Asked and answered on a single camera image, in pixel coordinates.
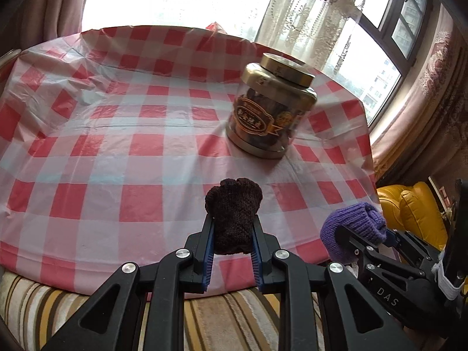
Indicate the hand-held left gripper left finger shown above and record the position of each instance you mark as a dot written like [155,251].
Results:
[207,263]

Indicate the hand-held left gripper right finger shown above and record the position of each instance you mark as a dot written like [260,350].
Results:
[257,263]

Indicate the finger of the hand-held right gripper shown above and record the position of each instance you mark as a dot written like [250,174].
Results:
[351,239]
[390,242]

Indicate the purple knit glove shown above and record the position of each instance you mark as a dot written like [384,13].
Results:
[351,217]

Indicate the brown knit glove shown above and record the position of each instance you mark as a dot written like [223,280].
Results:
[234,215]

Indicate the yellow leather armchair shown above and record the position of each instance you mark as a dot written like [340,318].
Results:
[413,204]

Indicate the striped plush cushion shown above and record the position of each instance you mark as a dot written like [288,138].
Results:
[226,321]

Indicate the pink white checkered tablecloth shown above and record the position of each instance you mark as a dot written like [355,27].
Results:
[109,153]

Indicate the clear jar with gold lid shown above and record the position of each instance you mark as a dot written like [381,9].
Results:
[270,113]

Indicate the pink patterned curtain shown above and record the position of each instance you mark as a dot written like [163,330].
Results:
[438,98]

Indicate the white lace sheer curtain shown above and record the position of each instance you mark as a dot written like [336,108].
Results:
[310,14]

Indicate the red paper piece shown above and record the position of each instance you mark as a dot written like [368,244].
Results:
[215,26]

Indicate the dark window frame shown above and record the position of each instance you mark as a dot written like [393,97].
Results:
[398,7]

